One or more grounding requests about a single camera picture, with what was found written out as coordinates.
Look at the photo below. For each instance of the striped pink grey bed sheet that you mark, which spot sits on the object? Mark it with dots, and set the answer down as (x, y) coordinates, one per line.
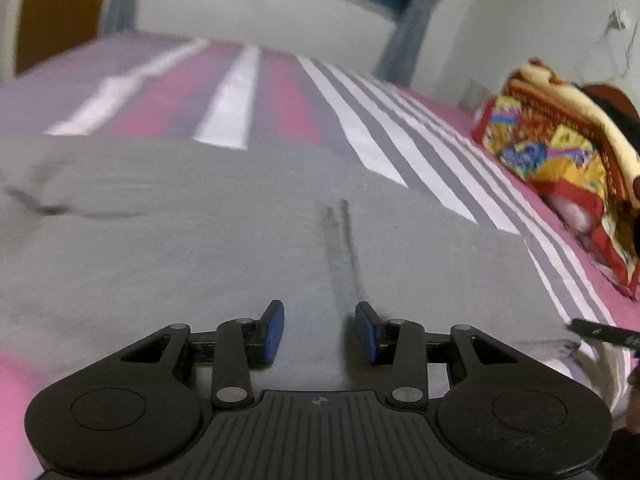
(175, 90)

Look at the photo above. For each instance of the colourful red-edged blanket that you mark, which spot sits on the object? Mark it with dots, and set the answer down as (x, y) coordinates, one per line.
(540, 150)

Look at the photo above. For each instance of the grey pants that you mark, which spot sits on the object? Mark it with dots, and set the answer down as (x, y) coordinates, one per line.
(200, 240)

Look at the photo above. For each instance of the brown wooden door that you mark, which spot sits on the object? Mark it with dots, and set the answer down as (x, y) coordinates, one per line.
(60, 10)

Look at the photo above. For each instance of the black garment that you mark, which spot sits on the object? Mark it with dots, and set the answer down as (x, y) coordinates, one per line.
(625, 117)

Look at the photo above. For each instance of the white wall charger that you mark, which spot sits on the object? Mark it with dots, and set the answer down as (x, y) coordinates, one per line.
(619, 17)

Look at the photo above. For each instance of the cream printed blanket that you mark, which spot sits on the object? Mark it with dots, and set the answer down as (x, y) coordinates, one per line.
(600, 125)

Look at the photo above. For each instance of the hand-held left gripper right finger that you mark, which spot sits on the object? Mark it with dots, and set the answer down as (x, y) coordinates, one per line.
(366, 332)

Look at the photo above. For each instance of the red wooden headboard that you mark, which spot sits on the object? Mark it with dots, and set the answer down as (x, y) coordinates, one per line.
(607, 92)

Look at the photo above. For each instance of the white pillow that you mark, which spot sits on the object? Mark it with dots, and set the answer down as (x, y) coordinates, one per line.
(575, 215)

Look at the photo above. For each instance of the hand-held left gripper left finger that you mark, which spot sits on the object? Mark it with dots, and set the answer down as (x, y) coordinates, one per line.
(274, 332)

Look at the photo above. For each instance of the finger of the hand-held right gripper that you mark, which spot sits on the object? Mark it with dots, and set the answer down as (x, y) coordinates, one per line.
(607, 334)

